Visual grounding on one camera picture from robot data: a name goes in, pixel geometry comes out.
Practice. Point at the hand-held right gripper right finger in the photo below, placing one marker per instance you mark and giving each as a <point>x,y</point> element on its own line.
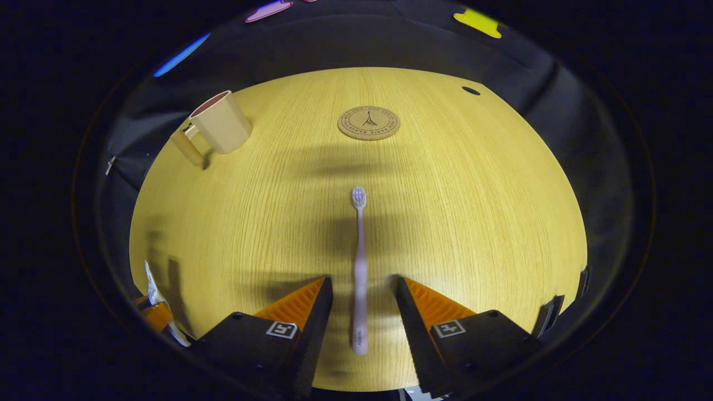
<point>418,340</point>

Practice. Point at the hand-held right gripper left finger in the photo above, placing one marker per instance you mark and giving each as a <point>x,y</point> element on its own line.
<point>303,340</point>

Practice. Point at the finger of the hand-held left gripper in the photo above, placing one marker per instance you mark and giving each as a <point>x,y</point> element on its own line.
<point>156,316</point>

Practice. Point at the white toothpaste tube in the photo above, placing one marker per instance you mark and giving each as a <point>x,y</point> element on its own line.
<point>151,285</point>

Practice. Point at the pale pink toothbrush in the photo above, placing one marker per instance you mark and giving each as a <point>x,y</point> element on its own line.
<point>360,267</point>

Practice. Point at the beige cup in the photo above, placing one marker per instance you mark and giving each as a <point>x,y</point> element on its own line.
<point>223,125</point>

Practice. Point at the round cork coaster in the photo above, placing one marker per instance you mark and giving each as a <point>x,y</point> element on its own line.
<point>369,123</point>

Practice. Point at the silver metal clip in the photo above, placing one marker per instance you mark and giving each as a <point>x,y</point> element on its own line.
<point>110,165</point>

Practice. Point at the black backdrop cloth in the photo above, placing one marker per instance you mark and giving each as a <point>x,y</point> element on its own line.
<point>345,39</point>

